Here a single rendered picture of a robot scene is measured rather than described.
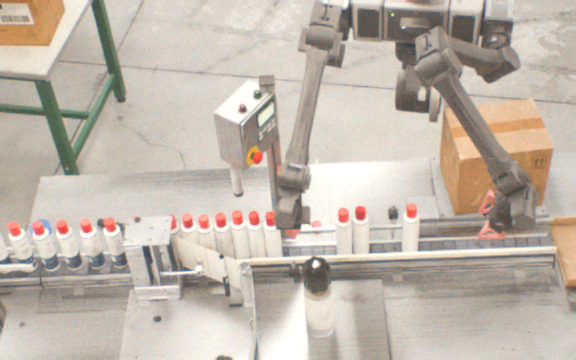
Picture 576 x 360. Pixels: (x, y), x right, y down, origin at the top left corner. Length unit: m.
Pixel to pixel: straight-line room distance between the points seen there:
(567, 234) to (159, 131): 2.36
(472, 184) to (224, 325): 0.92
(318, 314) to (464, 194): 0.70
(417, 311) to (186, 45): 2.81
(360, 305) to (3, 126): 2.72
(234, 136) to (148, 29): 2.92
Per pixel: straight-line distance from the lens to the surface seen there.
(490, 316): 3.03
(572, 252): 3.23
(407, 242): 3.05
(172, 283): 3.00
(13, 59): 4.26
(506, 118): 3.22
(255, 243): 3.02
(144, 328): 2.99
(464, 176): 3.13
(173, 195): 3.41
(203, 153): 4.74
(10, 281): 3.24
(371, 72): 5.13
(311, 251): 3.11
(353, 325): 2.93
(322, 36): 2.55
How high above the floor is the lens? 3.26
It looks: 46 degrees down
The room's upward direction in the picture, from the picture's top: 5 degrees counter-clockwise
